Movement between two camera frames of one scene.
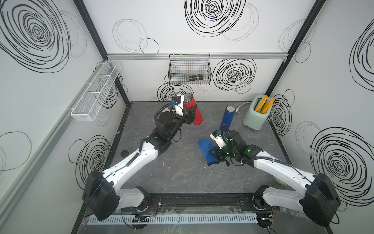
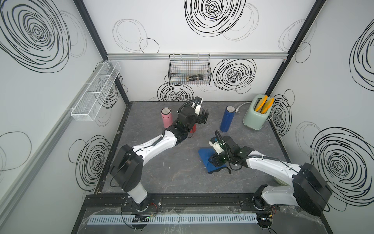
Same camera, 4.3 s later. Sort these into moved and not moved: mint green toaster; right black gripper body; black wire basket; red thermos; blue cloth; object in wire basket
Moved: red thermos; blue cloth
Not moved: mint green toaster; black wire basket; object in wire basket; right black gripper body
